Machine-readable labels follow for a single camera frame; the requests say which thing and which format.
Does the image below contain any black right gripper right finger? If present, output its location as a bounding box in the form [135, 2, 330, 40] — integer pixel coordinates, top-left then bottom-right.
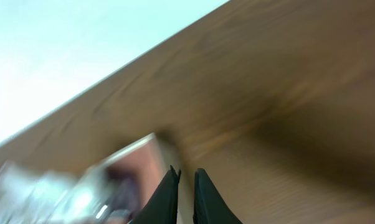
[193, 168, 242, 224]

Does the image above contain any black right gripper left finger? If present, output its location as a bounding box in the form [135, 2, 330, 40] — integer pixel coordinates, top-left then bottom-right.
[131, 166, 181, 224]

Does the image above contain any white cream tube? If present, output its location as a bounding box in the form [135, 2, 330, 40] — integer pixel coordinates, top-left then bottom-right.
[0, 162, 75, 224]

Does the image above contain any clear spray bottle blue liquid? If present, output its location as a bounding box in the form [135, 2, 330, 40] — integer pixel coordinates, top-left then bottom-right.
[47, 167, 141, 224]

